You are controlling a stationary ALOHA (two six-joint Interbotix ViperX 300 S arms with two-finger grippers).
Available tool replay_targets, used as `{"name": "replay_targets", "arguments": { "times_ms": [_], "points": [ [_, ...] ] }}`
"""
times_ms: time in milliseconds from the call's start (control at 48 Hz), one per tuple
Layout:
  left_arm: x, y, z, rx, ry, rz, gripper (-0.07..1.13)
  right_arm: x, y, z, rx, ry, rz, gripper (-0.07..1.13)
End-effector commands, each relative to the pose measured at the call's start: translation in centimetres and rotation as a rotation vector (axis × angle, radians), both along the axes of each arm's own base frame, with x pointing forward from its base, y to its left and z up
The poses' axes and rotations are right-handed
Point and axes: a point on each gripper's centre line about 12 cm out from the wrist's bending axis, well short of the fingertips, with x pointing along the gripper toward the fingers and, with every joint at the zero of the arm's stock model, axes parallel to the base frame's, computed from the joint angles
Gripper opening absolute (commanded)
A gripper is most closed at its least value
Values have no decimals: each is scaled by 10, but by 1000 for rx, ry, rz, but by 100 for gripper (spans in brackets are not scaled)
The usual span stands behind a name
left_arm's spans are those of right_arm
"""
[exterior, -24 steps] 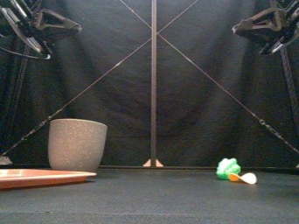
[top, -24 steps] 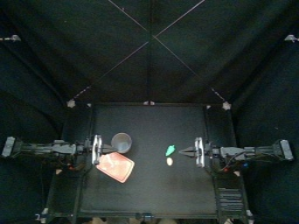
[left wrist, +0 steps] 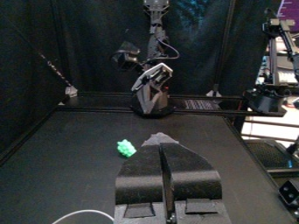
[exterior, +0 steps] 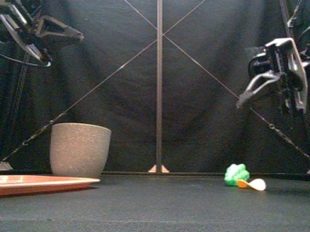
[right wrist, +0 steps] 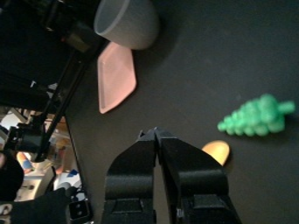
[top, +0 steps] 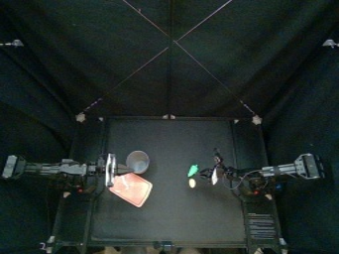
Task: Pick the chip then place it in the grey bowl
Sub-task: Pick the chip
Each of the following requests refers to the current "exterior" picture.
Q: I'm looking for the yellow orange toy chip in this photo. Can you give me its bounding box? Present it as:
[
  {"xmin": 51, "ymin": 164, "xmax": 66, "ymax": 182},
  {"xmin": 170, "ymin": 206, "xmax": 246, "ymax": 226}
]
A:
[{"xmin": 237, "ymin": 178, "xmax": 268, "ymax": 192}]

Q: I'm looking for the grey speckled bowl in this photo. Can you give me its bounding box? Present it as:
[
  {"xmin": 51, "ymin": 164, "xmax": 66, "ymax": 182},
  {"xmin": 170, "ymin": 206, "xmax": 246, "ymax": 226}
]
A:
[{"xmin": 49, "ymin": 122, "xmax": 113, "ymax": 179}]

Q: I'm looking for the green bumpy toy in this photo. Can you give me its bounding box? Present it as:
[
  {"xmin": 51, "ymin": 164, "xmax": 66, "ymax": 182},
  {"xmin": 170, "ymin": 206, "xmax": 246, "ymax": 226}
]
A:
[{"xmin": 224, "ymin": 163, "xmax": 252, "ymax": 187}]

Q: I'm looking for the black cloth backdrop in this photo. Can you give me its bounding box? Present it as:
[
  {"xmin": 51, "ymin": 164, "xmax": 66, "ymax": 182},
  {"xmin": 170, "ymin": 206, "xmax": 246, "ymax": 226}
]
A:
[{"xmin": 0, "ymin": 0, "xmax": 310, "ymax": 176}]

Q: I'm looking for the orange plate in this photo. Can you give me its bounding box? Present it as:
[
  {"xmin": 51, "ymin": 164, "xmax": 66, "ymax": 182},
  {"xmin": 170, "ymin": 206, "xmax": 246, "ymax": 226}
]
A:
[{"xmin": 0, "ymin": 174, "xmax": 102, "ymax": 197}]

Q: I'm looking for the diagonal brace wire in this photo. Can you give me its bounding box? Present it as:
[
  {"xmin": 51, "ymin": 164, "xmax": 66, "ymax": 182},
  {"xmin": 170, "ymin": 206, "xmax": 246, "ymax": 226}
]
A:
[
  {"xmin": 0, "ymin": 0, "xmax": 208, "ymax": 163},
  {"xmin": 124, "ymin": 0, "xmax": 310, "ymax": 160}
]

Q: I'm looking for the vertical metal frame post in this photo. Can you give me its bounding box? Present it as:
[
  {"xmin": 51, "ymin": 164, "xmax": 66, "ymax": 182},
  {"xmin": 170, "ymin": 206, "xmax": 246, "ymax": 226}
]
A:
[{"xmin": 156, "ymin": 0, "xmax": 165, "ymax": 174}]

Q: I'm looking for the post base bracket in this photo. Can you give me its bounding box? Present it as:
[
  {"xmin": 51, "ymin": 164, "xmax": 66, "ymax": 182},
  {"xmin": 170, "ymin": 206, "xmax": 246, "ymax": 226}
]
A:
[{"xmin": 148, "ymin": 164, "xmax": 172, "ymax": 174}]

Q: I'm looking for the metal corner bracket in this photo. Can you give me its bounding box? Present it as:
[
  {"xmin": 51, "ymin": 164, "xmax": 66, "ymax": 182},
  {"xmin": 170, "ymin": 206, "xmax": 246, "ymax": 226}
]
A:
[{"xmin": 0, "ymin": 160, "xmax": 15, "ymax": 172}]

